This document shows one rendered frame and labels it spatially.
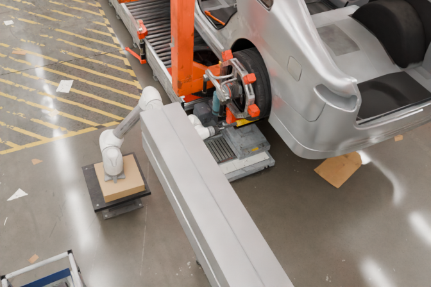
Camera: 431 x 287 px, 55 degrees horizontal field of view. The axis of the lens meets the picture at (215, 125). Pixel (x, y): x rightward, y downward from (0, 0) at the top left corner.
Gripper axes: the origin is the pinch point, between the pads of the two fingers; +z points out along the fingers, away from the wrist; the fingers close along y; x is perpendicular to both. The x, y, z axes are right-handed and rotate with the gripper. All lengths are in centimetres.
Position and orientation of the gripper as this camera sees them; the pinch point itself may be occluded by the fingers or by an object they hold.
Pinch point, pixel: (233, 124)
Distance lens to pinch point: 384.2
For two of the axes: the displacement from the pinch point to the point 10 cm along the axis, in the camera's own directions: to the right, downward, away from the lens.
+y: 3.5, -0.2, -9.4
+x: -2.6, -9.6, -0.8
